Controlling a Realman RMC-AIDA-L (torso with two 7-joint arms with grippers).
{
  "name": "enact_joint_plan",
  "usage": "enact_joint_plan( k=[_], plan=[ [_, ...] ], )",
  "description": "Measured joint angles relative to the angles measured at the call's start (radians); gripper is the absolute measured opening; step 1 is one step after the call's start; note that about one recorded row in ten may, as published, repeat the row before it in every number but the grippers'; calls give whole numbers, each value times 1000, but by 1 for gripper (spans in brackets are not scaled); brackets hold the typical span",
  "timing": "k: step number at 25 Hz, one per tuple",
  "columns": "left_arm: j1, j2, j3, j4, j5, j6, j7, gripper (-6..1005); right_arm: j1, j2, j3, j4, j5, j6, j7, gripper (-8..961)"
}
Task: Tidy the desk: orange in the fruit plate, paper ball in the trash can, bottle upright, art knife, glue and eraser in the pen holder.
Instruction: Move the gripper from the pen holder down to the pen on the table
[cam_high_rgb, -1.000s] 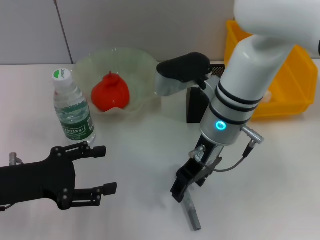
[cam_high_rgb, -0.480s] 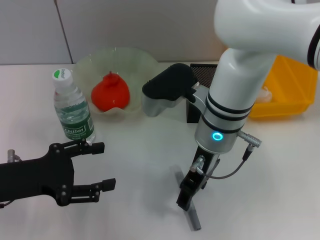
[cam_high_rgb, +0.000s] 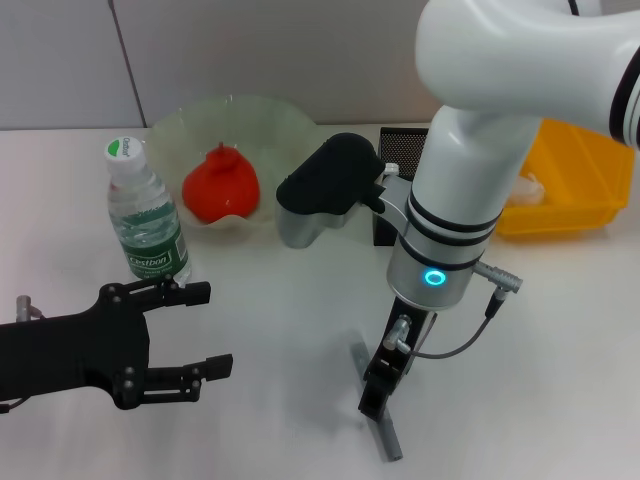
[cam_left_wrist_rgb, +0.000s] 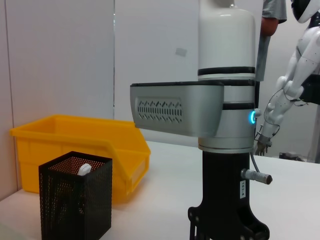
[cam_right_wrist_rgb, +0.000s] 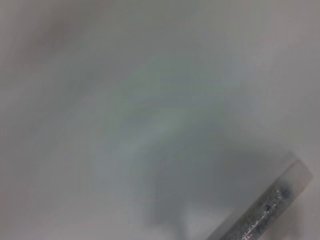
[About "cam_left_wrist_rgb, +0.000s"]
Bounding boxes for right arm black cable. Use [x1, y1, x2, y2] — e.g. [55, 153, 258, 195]
[240, 108, 273, 186]

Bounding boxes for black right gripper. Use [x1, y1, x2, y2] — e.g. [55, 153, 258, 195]
[187, 149, 271, 240]

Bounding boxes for green white pen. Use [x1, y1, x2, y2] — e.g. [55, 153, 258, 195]
[77, 163, 91, 177]

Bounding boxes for small grey table devices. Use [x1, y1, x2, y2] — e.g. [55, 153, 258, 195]
[278, 151, 312, 164]

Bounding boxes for grey upright post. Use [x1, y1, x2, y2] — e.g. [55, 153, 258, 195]
[255, 34, 272, 83]

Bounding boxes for bystander grey shirt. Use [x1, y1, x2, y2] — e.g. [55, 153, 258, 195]
[261, 0, 288, 25]

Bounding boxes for bystander bare forearm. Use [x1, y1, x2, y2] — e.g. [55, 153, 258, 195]
[260, 17, 280, 36]

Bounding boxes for yellow plastic bin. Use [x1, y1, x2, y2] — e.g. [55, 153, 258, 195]
[9, 114, 151, 204]

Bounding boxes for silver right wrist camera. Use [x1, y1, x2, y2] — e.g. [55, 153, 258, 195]
[129, 82, 225, 138]

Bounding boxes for white humanoid robot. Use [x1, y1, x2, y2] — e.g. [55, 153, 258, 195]
[253, 0, 320, 157]

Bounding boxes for black mesh pen holder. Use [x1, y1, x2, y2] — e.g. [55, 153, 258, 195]
[38, 151, 113, 240]

